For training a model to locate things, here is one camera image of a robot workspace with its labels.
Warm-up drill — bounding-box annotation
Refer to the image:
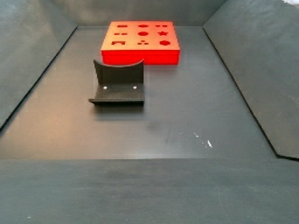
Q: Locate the black curved object holder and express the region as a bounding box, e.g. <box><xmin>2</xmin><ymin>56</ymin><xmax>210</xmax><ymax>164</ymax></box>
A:
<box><xmin>88</xmin><ymin>60</ymin><xmax>146</xmax><ymax>105</ymax></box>

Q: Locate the red shape-sorter block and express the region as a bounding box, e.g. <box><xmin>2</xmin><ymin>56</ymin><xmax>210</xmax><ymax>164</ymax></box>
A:
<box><xmin>100</xmin><ymin>21</ymin><xmax>181</xmax><ymax>65</ymax></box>

